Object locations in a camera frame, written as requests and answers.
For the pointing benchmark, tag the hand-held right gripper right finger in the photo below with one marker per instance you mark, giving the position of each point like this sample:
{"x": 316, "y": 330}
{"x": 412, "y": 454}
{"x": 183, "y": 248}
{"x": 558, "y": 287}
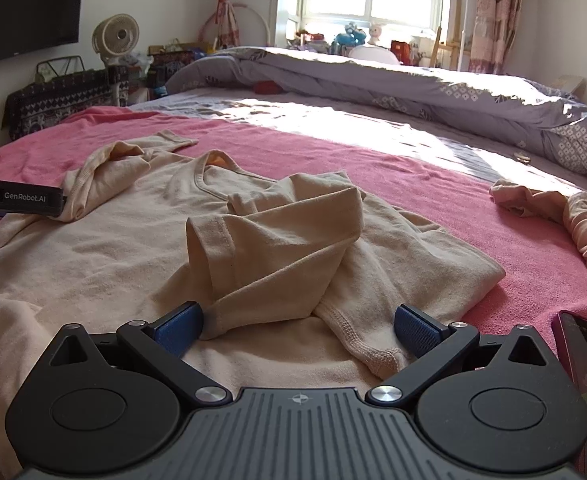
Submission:
{"x": 416, "y": 332}

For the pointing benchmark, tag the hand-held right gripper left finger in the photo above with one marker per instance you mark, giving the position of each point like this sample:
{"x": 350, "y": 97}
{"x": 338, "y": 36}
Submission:
{"x": 178, "y": 332}

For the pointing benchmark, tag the beige T-shirt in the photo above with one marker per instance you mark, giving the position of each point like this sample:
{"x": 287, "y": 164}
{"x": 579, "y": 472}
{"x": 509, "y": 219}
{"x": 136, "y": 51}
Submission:
{"x": 123, "y": 240}

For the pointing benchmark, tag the black patterned cloth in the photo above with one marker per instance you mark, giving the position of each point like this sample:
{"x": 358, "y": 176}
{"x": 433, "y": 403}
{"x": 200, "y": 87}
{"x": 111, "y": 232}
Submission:
{"x": 58, "y": 100}

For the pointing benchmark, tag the white desk fan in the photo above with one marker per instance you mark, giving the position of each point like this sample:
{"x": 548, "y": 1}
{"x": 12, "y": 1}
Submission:
{"x": 118, "y": 35}

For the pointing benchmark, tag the pink blanket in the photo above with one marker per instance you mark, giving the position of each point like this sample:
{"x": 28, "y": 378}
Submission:
{"x": 323, "y": 160}

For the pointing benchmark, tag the printed shopping bag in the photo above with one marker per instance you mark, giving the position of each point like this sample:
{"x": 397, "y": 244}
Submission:
{"x": 171, "y": 67}

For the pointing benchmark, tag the lilac bed sheet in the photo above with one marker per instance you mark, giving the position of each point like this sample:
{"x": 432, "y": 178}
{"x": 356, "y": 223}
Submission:
{"x": 213, "y": 102}

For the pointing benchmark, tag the purple patterned quilt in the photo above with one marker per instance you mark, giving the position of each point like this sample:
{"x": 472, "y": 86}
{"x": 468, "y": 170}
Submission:
{"x": 373, "y": 75}

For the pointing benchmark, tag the red cloth item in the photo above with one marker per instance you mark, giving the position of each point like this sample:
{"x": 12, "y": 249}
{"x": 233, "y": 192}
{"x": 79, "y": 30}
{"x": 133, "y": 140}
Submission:
{"x": 267, "y": 87}

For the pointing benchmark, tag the pink tied curtain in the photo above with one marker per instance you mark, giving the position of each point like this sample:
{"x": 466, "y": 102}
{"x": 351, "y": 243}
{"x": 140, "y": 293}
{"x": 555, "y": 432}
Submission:
{"x": 226, "y": 5}

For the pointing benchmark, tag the wooden easel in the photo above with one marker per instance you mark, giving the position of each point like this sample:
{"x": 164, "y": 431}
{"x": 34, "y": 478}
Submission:
{"x": 438, "y": 50}

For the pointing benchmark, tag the beige cardboard box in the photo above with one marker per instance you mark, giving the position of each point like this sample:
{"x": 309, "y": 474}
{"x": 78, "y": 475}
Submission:
{"x": 567, "y": 86}

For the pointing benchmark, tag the white hoop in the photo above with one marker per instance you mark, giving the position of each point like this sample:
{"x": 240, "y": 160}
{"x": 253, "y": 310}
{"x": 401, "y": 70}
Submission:
{"x": 265, "y": 22}

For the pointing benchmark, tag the white plush toy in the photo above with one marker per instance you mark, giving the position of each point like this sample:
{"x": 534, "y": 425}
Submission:
{"x": 375, "y": 35}

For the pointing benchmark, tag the blue plush toy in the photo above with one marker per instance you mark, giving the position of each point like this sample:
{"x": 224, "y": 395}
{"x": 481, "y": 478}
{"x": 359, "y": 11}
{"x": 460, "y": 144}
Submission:
{"x": 348, "y": 37}

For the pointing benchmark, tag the floral hanging curtain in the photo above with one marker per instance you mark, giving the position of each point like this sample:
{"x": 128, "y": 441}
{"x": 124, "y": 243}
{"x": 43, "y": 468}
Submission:
{"x": 493, "y": 20}

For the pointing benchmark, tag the black wall television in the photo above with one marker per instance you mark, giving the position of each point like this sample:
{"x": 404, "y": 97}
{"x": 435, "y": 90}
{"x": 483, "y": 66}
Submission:
{"x": 23, "y": 10}

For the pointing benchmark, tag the white clothes rail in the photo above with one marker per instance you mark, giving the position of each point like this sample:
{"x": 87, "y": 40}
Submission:
{"x": 468, "y": 20}

